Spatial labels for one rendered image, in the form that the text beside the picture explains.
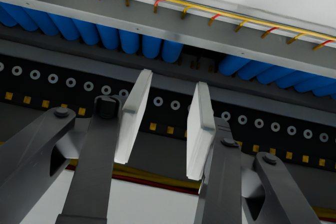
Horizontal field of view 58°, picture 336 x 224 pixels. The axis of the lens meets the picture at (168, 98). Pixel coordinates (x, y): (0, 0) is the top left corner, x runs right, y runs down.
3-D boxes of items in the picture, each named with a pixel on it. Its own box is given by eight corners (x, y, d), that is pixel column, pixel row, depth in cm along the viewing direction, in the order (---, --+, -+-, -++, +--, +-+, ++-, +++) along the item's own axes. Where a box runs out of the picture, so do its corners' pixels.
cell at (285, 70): (257, 65, 32) (286, 46, 26) (273, 69, 32) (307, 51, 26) (254, 82, 32) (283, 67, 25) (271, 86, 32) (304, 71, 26)
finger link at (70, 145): (106, 170, 13) (38, 155, 13) (127, 120, 18) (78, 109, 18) (111, 141, 13) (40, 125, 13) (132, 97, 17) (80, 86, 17)
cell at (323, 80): (293, 74, 32) (332, 57, 26) (310, 77, 33) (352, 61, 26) (291, 90, 32) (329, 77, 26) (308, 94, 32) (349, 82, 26)
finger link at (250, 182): (214, 163, 13) (283, 179, 13) (207, 114, 17) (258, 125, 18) (205, 192, 13) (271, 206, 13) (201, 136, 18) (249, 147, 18)
